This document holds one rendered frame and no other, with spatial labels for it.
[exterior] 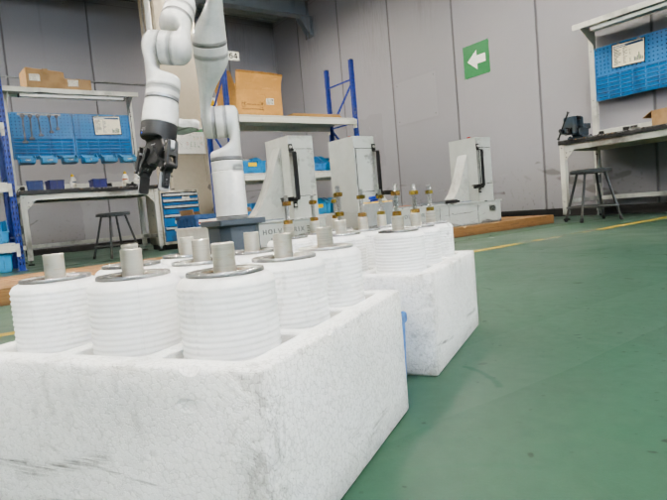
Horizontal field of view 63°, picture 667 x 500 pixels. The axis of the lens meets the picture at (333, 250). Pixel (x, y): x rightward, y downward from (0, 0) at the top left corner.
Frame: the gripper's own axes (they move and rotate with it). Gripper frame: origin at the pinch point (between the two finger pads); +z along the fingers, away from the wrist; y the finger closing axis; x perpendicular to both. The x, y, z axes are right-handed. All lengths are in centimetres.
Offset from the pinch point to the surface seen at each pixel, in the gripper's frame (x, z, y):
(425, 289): 25, 17, 53
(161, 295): -25, 20, 57
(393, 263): 25, 13, 46
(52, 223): 218, -53, -787
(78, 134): 165, -142, -551
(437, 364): 29, 30, 54
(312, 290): -11, 19, 64
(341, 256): -2, 14, 59
